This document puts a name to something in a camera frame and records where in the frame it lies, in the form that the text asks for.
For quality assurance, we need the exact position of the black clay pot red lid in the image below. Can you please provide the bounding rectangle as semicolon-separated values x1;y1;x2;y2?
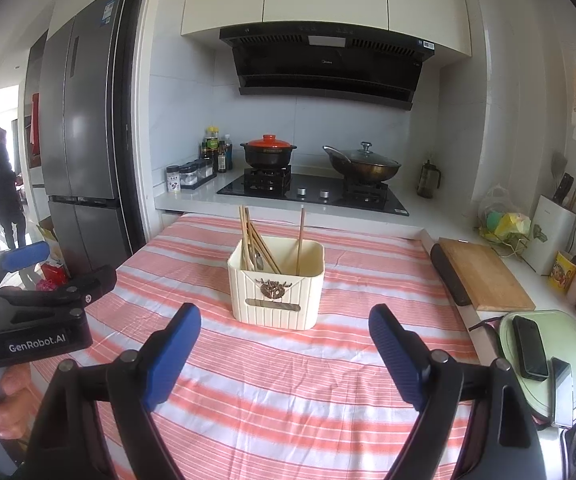
240;134;297;170

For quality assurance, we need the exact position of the yellow-capped sauce bottle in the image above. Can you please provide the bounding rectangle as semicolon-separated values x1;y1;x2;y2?
204;126;220;171

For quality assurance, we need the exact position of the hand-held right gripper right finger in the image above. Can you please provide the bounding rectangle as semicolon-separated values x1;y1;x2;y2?
368;303;551;480

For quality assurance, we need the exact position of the black oblong case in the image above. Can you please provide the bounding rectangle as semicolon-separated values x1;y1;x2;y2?
430;243;473;307

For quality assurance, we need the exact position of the black handle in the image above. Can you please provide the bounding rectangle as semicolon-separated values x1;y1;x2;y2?
469;317;501;356

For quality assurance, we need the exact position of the pink striped tablecloth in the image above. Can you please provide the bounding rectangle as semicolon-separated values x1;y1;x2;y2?
30;212;484;480

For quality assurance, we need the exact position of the dark power bank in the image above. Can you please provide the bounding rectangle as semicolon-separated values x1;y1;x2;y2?
550;357;575;429

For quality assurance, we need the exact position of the yellow packet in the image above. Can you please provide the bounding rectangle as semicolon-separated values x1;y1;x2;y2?
548;251;576;291

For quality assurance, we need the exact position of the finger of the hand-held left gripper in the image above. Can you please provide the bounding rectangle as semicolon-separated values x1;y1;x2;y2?
0;240;50;291
0;265;117;313

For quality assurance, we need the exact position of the wok with glass lid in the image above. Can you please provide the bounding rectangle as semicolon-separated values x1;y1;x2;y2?
323;141;402;184

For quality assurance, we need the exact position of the white knife block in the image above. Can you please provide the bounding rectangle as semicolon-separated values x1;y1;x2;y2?
523;195;576;276

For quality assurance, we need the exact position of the grey refrigerator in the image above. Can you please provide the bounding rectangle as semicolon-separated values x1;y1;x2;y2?
38;0;133;281

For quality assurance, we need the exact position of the black gas cooktop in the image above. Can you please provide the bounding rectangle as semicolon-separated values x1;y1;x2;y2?
216;167;410;217

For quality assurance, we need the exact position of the black-handled knife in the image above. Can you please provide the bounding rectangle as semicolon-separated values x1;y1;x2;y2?
555;172;575;206

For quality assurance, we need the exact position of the plastic bag with yellow contents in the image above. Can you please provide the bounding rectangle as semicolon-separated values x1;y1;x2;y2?
477;185;533;261

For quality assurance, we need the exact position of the black door frame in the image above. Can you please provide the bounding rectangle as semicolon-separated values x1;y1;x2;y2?
112;0;156;261

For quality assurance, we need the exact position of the green cutting board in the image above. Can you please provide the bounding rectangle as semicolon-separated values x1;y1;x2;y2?
499;310;576;418

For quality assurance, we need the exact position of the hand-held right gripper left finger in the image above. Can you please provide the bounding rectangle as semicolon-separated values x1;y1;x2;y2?
20;302;203;480

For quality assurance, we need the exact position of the person's left hand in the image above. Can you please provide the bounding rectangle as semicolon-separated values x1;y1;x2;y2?
0;364;34;442

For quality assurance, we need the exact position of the wooden cutting board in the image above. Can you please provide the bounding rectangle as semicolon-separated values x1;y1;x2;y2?
438;237;536;312

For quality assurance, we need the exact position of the black smartphone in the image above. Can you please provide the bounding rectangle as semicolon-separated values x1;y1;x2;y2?
512;315;550;380

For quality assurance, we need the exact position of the dark glass jug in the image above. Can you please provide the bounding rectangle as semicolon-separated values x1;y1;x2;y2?
416;160;442;199

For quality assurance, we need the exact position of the red hanging cloth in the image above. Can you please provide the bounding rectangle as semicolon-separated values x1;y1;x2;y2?
30;92;41;157

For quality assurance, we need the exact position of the cream utensil holder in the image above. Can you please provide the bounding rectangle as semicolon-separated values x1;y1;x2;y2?
227;237;326;331

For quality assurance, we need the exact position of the black range hood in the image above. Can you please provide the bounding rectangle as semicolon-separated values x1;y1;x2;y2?
219;22;437;112

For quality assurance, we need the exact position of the dark sauce bottle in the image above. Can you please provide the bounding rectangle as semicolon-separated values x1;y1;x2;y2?
218;134;233;173

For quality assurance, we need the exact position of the clear spice jar set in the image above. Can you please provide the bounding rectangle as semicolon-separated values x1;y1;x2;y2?
179;159;217;190

